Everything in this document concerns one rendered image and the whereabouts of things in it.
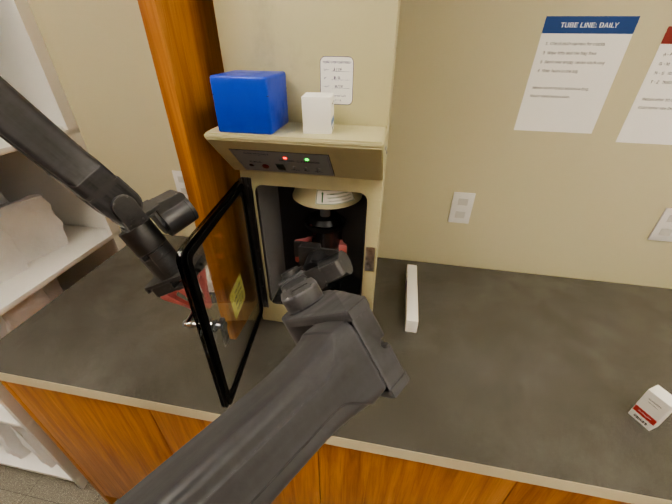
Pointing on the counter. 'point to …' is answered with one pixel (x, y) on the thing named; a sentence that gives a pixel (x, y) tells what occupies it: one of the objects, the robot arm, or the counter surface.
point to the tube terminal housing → (286, 17)
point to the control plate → (284, 161)
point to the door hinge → (255, 238)
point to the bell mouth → (315, 198)
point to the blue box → (250, 101)
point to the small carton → (318, 113)
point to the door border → (197, 300)
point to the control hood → (287, 137)
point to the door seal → (201, 293)
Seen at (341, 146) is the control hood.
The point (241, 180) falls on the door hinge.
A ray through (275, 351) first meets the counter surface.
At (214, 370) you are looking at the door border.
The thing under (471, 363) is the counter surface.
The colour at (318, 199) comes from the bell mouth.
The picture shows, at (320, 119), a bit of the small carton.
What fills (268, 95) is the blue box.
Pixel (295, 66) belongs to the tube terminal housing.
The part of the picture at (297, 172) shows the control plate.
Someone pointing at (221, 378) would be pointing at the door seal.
